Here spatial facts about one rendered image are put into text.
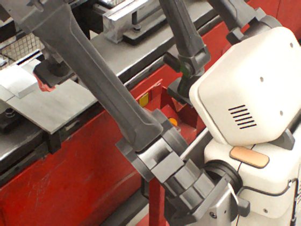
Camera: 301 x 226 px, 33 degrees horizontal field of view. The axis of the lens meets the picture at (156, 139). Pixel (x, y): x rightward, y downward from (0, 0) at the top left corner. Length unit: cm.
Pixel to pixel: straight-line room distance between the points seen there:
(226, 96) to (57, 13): 34
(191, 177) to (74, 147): 83
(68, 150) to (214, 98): 83
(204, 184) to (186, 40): 59
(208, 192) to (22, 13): 44
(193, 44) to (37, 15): 78
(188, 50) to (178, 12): 11
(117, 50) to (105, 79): 101
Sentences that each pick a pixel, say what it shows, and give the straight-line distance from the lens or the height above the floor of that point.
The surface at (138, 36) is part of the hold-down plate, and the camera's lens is 181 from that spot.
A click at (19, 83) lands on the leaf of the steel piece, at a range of 149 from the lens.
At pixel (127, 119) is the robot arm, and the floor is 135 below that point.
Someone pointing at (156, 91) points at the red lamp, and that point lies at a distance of 172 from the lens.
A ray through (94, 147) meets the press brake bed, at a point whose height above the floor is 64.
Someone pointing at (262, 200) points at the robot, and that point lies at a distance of 99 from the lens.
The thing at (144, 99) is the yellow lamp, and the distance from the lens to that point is 168.
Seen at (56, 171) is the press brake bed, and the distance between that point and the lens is 169.
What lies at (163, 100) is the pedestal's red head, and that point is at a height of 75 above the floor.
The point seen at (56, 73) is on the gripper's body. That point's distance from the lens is 126.
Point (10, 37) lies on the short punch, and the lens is 150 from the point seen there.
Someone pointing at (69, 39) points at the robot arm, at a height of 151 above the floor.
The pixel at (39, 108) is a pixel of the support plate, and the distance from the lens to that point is 140.
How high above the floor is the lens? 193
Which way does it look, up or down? 46 degrees down
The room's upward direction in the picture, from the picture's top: 2 degrees clockwise
